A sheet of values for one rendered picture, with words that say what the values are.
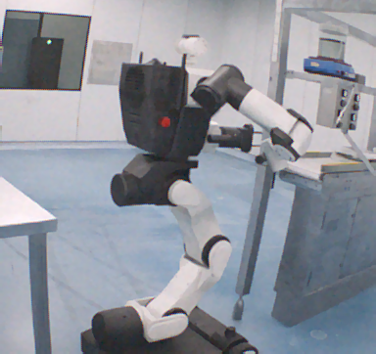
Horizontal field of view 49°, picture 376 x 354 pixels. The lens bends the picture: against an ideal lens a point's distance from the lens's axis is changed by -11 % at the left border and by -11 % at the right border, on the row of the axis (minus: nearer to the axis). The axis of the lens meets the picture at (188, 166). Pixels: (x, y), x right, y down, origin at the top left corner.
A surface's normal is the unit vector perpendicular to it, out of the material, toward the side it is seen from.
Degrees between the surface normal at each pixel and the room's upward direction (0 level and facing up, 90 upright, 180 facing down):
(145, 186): 90
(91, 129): 90
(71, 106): 90
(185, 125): 101
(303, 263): 90
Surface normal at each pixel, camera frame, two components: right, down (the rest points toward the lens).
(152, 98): 0.60, 0.23
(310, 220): -0.79, 0.03
